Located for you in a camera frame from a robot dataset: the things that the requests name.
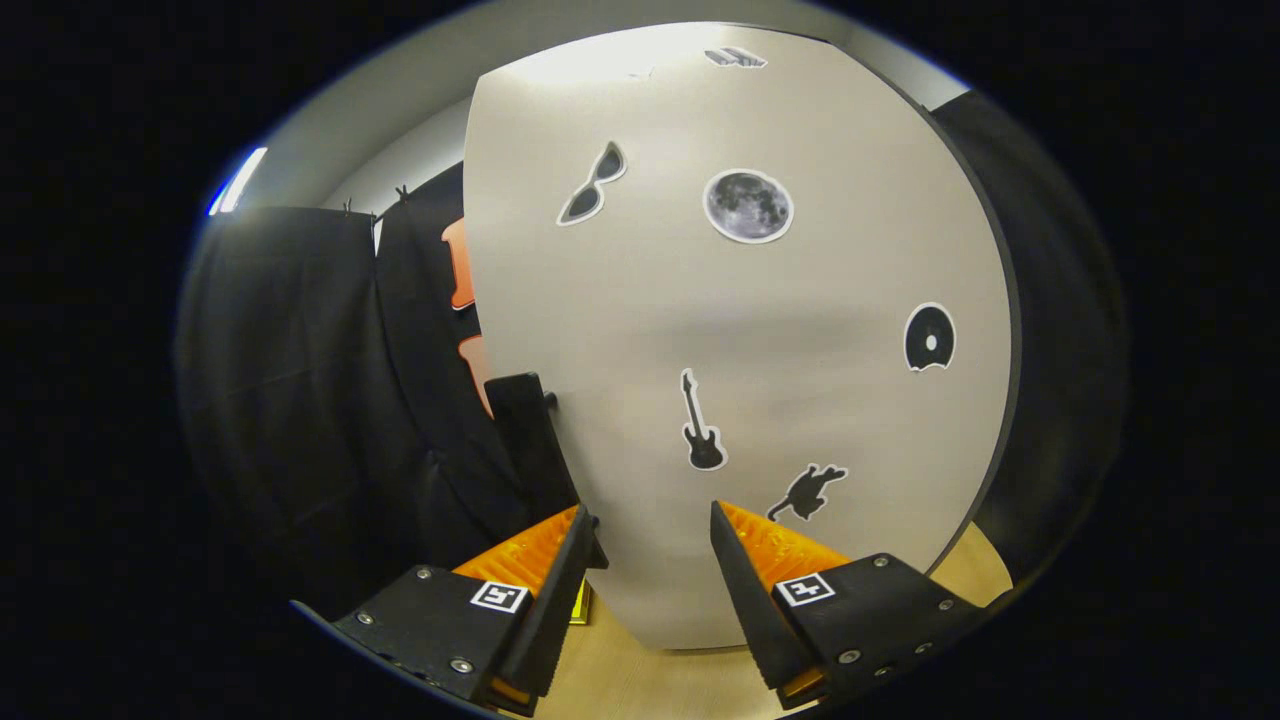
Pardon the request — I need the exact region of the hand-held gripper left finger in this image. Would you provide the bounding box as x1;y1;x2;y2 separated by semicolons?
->
330;504;599;717

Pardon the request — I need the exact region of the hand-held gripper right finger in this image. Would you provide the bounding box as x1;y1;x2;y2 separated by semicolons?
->
709;501;987;712

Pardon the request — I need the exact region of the black door handle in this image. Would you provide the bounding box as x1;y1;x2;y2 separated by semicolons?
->
485;372;609;571

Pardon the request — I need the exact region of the black backdrop cloth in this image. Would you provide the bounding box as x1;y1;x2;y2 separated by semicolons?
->
175;88;1133;621

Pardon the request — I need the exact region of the row of black cloth clips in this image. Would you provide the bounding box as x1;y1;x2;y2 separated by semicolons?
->
342;184;411;216

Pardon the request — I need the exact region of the long ceiling light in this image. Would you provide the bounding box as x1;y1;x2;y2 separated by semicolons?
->
207;147;269;217

